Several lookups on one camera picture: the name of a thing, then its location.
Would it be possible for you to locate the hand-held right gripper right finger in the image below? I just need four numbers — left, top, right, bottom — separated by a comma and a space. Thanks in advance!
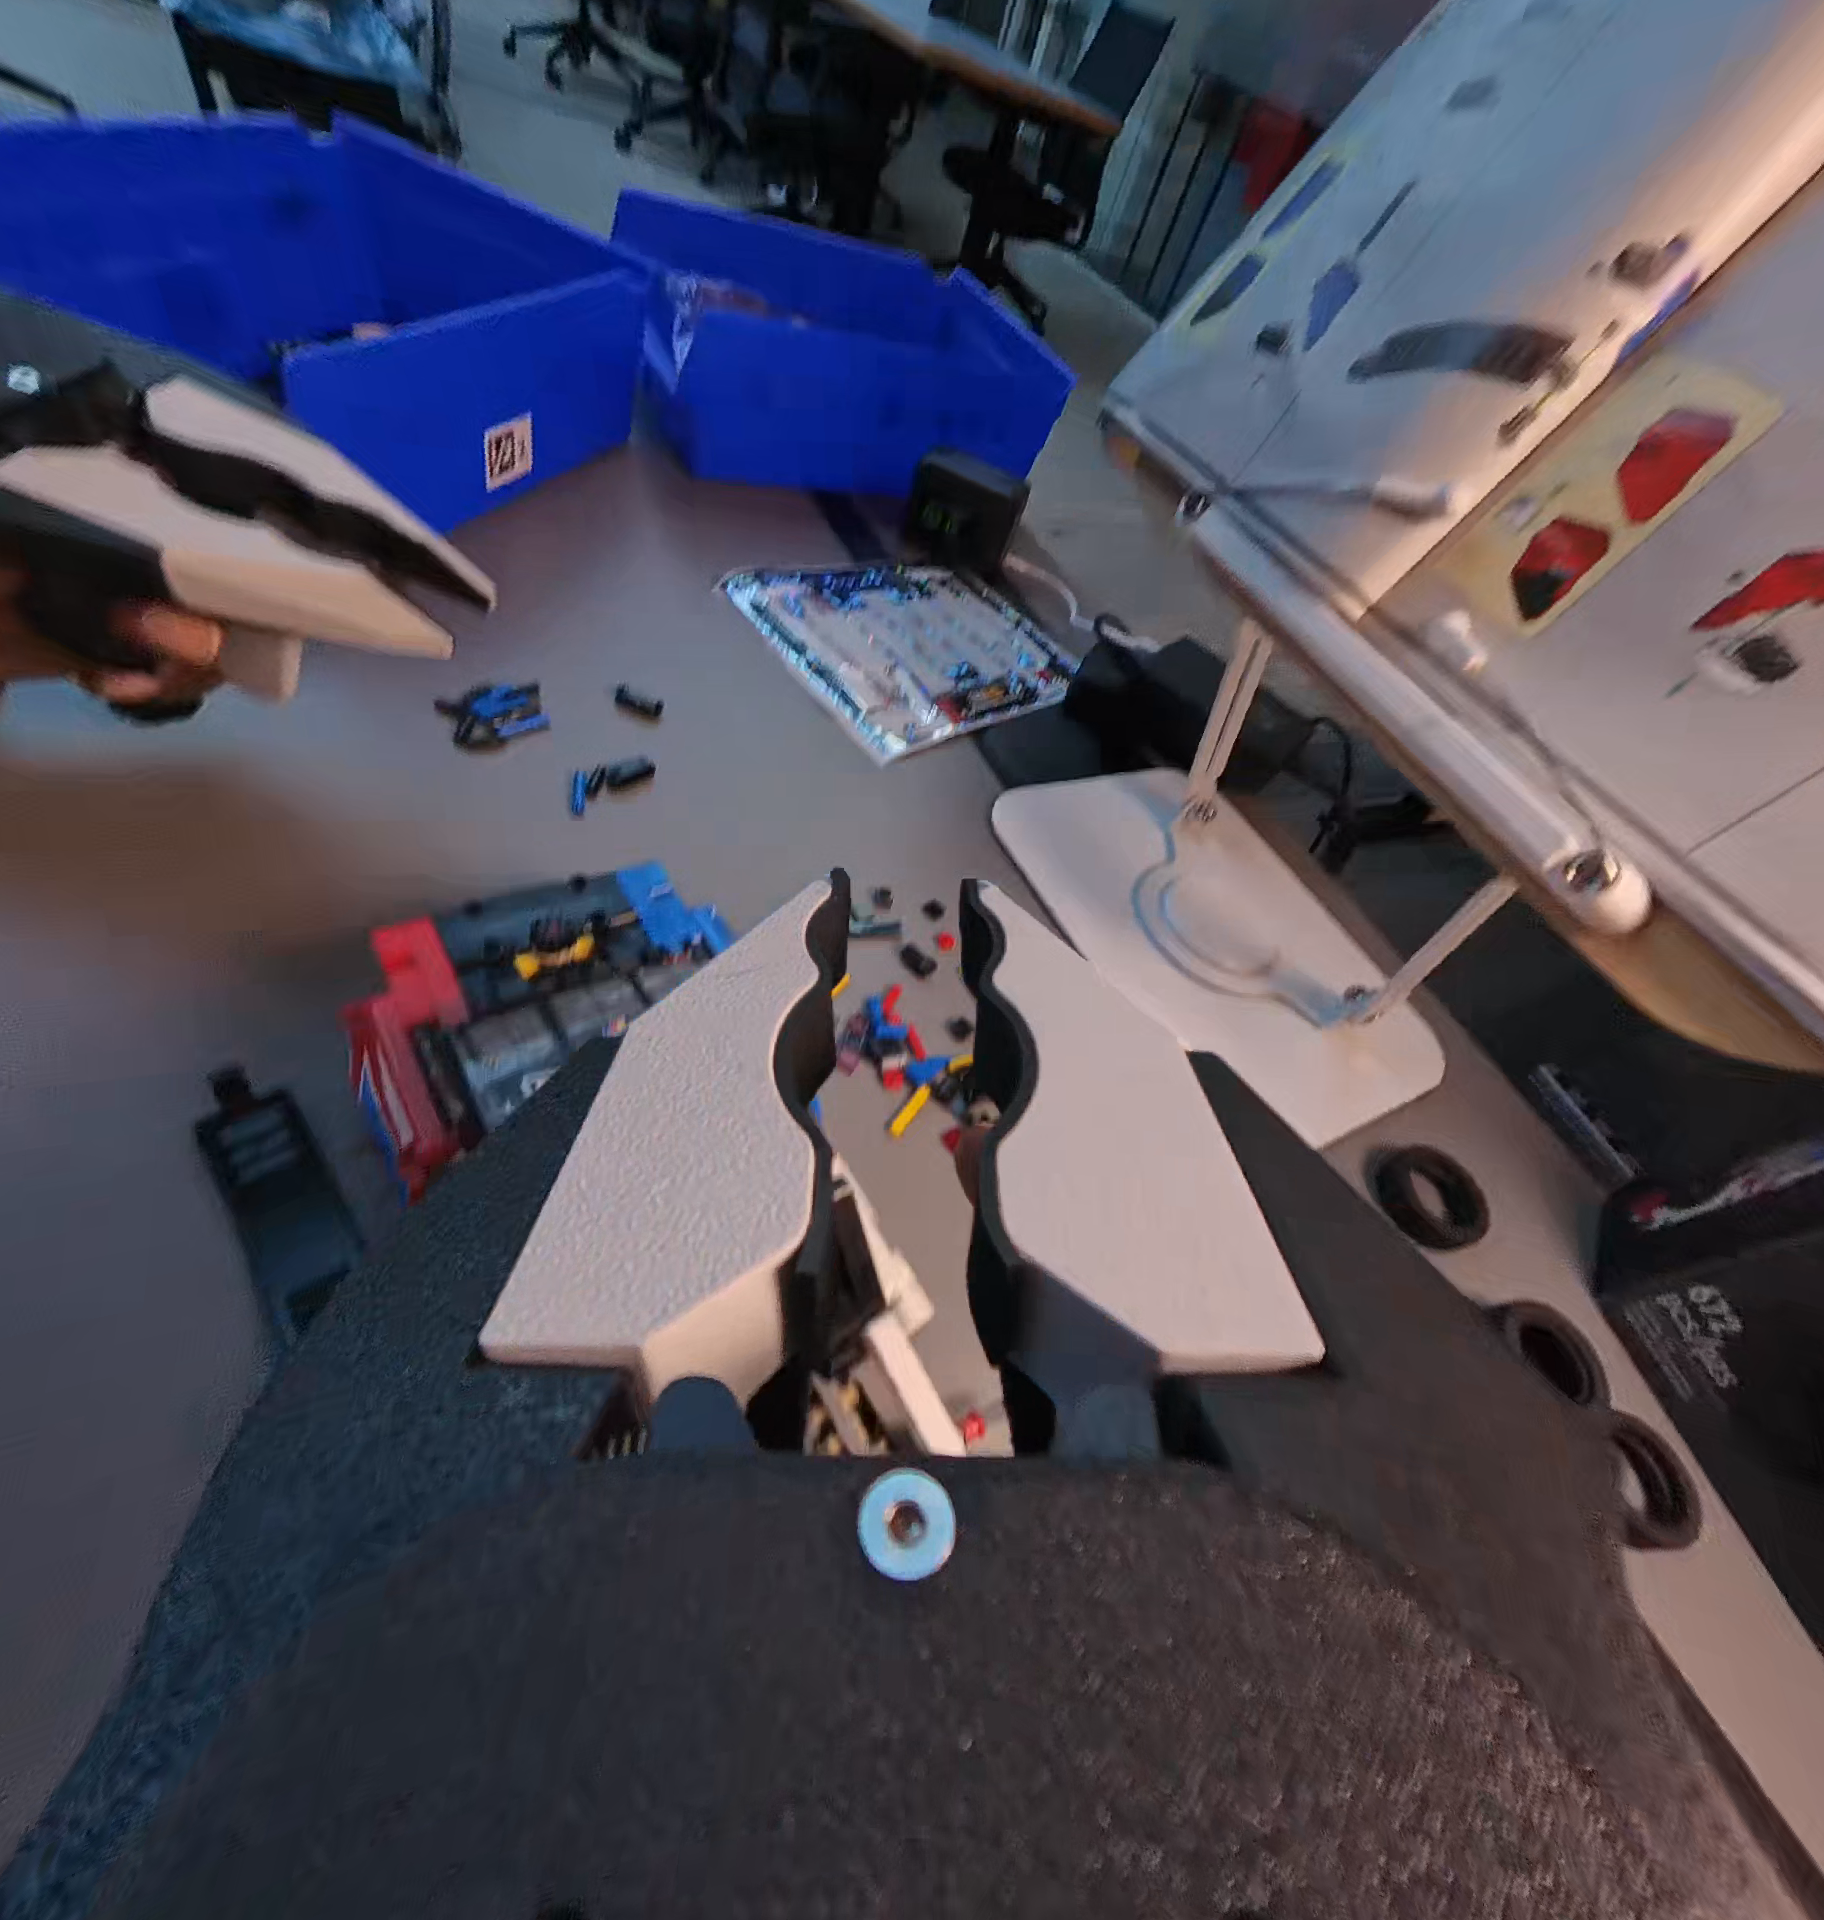
956, 877, 1329, 1415

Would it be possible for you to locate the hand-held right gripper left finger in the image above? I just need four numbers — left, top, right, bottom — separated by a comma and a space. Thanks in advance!
477, 869, 858, 1404

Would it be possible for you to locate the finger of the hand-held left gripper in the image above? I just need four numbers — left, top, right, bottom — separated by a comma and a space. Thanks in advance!
0, 443, 459, 704
135, 372, 500, 618

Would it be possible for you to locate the black curved lego panel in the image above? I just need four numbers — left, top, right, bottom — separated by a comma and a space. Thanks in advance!
195, 1063, 367, 1348

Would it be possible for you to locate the black rubber lego tyre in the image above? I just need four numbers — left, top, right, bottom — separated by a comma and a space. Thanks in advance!
1601, 1410, 1703, 1554
1486, 1298, 1614, 1415
1365, 1145, 1493, 1253

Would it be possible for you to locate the pile of small lego pieces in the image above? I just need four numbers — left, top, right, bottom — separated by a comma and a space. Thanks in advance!
830, 884, 1012, 1164

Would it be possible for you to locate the white lego beam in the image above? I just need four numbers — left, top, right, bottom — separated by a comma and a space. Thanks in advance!
815, 1177, 972, 1458

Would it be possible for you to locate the red white lego race car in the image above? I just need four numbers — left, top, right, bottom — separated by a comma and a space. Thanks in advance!
342, 860, 738, 1204

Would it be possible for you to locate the black lego set box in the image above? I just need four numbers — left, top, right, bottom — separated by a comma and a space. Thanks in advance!
1590, 1132, 1824, 1593

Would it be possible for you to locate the lego instruction book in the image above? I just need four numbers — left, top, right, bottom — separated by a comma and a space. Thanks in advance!
1103, 0, 1824, 1036

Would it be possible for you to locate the person's left hand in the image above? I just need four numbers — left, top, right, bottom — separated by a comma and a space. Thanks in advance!
0, 561, 232, 724

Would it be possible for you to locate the blue plastic bin with tag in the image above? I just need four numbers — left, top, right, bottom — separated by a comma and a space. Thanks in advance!
0, 111, 653, 538

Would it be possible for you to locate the black angled connector piece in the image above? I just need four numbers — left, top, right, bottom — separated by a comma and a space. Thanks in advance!
432, 679, 552, 754

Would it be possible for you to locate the white book stand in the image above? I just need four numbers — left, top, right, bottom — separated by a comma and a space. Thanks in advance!
991, 397, 1824, 1155

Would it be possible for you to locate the black power adapter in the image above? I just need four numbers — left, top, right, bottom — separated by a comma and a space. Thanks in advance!
1066, 631, 1312, 753

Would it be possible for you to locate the black office chair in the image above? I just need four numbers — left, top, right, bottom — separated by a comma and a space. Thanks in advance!
503, 0, 712, 151
934, 111, 1102, 323

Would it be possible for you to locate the holographic sticker sheet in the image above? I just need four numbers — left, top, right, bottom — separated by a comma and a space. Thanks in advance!
714, 560, 1083, 770

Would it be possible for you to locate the black device with green display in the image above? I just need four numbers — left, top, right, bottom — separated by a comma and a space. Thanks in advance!
909, 447, 1032, 578

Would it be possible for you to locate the wooden office desk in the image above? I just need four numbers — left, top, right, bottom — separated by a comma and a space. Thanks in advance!
830, 0, 1128, 139

